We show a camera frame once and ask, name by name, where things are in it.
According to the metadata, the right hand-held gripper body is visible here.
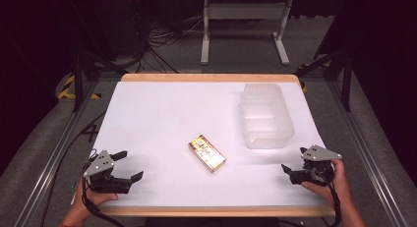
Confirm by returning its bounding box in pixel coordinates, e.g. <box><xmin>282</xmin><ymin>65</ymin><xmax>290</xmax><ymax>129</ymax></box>
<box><xmin>289</xmin><ymin>143</ymin><xmax>343</xmax><ymax>187</ymax></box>

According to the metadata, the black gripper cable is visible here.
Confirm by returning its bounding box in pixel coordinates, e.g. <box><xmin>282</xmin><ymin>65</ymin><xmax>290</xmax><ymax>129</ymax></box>
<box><xmin>313</xmin><ymin>169</ymin><xmax>342</xmax><ymax>227</ymax></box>
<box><xmin>80</xmin><ymin>177</ymin><xmax>127</xmax><ymax>227</ymax></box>

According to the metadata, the translucent ribbed plastic container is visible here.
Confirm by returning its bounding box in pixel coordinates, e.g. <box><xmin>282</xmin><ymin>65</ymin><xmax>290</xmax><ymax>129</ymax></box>
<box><xmin>240</xmin><ymin>83</ymin><xmax>295</xmax><ymax>150</ymax></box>

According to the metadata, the white metal stand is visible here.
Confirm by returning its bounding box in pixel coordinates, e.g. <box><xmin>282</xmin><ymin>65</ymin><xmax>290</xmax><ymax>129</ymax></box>
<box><xmin>200</xmin><ymin>0</ymin><xmax>294</xmax><ymax>66</ymax></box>

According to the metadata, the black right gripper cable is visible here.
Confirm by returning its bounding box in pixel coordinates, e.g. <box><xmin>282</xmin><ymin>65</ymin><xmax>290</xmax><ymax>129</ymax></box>
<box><xmin>313</xmin><ymin>169</ymin><xmax>342</xmax><ymax>227</ymax></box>

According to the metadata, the person's left hand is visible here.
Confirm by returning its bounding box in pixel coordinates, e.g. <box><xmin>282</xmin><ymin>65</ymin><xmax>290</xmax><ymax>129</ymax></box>
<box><xmin>62</xmin><ymin>179</ymin><xmax>119</xmax><ymax>227</ymax></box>

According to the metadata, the yellow printed small box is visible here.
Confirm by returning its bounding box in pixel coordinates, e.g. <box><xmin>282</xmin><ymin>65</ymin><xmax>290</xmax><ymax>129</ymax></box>
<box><xmin>188</xmin><ymin>134</ymin><xmax>227</xmax><ymax>173</ymax></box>

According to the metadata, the white table sheet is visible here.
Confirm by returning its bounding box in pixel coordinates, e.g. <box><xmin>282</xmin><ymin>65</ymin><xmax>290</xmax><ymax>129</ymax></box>
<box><xmin>72</xmin><ymin>81</ymin><xmax>328</xmax><ymax>208</ymax></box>

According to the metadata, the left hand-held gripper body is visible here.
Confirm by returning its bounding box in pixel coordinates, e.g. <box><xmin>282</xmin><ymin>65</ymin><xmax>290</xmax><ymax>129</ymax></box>
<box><xmin>82</xmin><ymin>149</ymin><xmax>134</xmax><ymax>195</ymax></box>

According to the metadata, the thin black floor cable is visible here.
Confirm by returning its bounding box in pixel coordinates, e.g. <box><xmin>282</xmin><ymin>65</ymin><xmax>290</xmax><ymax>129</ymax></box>
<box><xmin>38</xmin><ymin>110</ymin><xmax>107</xmax><ymax>227</ymax></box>

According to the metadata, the aluminium frame rail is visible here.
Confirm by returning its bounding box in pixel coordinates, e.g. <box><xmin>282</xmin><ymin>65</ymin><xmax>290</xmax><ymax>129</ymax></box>
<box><xmin>328</xmin><ymin>81</ymin><xmax>409</xmax><ymax>227</ymax></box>
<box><xmin>14</xmin><ymin>81</ymin><xmax>99</xmax><ymax>227</ymax></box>

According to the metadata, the bundle of floor cables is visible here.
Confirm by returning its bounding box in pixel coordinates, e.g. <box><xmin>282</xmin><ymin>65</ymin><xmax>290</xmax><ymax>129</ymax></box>
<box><xmin>131</xmin><ymin>19</ymin><xmax>205</xmax><ymax>74</ymax></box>

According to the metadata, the black tripod stand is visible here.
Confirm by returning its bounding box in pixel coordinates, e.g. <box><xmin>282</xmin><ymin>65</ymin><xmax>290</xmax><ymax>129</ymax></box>
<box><xmin>72</xmin><ymin>49</ymin><xmax>130</xmax><ymax>113</ymax></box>
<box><xmin>294</xmin><ymin>51</ymin><xmax>353</xmax><ymax>112</ymax></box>

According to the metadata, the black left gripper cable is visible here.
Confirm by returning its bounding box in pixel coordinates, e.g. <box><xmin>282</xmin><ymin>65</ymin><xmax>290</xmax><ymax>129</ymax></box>
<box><xmin>80</xmin><ymin>177</ymin><xmax>127</xmax><ymax>227</ymax></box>

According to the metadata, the person's right hand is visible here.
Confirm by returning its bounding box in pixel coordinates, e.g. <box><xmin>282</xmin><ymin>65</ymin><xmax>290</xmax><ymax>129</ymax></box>
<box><xmin>300</xmin><ymin>158</ymin><xmax>354</xmax><ymax>210</ymax></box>

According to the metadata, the yellow black hazard tape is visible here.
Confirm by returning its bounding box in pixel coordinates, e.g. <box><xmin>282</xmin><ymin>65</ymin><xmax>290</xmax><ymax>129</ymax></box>
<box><xmin>58</xmin><ymin>75</ymin><xmax>101</xmax><ymax>100</ymax></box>

